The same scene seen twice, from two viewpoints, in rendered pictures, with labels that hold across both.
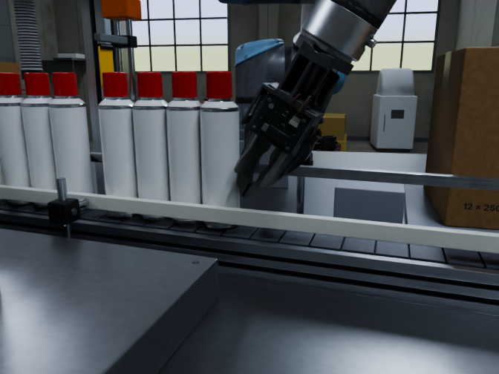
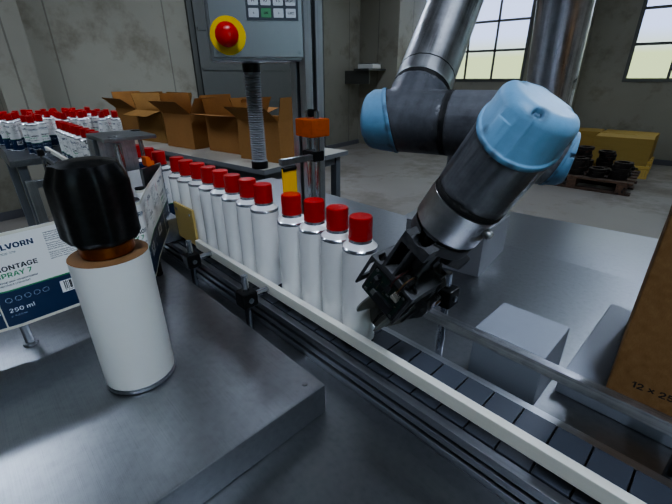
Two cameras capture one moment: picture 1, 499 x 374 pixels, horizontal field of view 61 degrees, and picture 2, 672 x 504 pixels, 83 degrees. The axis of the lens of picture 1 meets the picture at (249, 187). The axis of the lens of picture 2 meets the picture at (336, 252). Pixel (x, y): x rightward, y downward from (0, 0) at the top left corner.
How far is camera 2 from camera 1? 0.27 m
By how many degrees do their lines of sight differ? 28
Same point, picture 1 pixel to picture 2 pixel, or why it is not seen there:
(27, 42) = (255, 140)
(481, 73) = not seen: outside the picture
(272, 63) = not seen: hidden behind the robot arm
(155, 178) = (311, 286)
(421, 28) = not seen: outside the picture
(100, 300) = (218, 406)
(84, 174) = (272, 262)
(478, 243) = (565, 473)
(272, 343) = (331, 483)
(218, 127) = (352, 266)
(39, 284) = (196, 373)
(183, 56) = (474, 62)
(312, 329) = (372, 481)
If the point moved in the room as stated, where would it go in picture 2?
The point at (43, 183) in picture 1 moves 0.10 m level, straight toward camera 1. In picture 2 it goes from (248, 262) to (235, 287)
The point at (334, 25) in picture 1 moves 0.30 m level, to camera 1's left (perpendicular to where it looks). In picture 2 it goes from (438, 220) to (211, 185)
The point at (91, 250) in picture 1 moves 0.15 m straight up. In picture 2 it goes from (247, 343) to (236, 257)
